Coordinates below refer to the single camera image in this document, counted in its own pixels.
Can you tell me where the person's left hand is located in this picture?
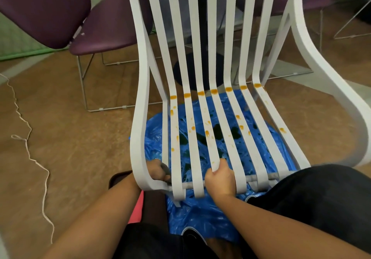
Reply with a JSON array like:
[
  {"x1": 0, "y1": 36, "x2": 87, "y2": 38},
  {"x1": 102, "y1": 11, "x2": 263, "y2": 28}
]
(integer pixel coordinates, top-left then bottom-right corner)
[{"x1": 145, "y1": 159, "x2": 172, "y2": 183}]

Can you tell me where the person's right hand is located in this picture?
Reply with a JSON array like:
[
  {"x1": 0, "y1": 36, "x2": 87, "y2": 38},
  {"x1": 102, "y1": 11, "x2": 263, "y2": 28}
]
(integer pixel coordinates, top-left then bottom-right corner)
[{"x1": 204, "y1": 158, "x2": 237, "y2": 204}]

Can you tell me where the grey cleaning cloth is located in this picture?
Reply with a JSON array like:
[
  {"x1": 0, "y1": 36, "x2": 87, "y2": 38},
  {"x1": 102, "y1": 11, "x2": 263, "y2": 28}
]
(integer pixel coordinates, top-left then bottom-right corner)
[{"x1": 160, "y1": 163, "x2": 172, "y2": 184}]

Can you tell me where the white slatted chair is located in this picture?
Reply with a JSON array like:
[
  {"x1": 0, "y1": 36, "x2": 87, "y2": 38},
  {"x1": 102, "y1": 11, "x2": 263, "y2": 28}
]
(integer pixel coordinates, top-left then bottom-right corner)
[{"x1": 123, "y1": 0, "x2": 371, "y2": 207}]

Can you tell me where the person's left forearm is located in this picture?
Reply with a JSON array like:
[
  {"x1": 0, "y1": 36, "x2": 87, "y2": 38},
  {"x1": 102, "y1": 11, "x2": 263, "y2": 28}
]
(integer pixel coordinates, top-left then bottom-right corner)
[{"x1": 42, "y1": 172, "x2": 145, "y2": 259}]

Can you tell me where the person's right forearm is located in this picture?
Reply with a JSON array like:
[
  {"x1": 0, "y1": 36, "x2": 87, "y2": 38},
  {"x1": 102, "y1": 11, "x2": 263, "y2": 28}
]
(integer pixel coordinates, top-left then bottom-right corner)
[{"x1": 214, "y1": 193, "x2": 371, "y2": 259}]

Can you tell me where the dark brown tray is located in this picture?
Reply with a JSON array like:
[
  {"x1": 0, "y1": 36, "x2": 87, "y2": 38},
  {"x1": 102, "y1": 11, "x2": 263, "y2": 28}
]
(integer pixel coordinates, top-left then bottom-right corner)
[{"x1": 109, "y1": 170, "x2": 170, "y2": 233}]

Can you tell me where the blue plastic sheet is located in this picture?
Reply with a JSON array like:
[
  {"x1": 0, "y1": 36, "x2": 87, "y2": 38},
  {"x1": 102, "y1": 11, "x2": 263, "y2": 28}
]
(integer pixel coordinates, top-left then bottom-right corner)
[{"x1": 129, "y1": 89, "x2": 298, "y2": 244}]

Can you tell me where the pink cloth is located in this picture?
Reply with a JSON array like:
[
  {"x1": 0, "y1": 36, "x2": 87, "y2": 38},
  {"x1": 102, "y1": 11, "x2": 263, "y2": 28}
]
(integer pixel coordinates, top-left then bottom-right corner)
[{"x1": 127, "y1": 191, "x2": 145, "y2": 225}]

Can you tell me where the black round table base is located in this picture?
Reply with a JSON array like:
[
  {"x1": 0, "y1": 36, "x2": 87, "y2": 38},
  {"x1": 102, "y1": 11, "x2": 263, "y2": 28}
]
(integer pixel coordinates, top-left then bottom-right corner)
[{"x1": 173, "y1": 51, "x2": 232, "y2": 91}]

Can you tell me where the white cord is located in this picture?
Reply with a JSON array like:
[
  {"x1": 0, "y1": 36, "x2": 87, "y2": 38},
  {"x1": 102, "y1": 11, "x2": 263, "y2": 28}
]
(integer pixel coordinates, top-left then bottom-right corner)
[{"x1": 0, "y1": 73, "x2": 56, "y2": 245}]

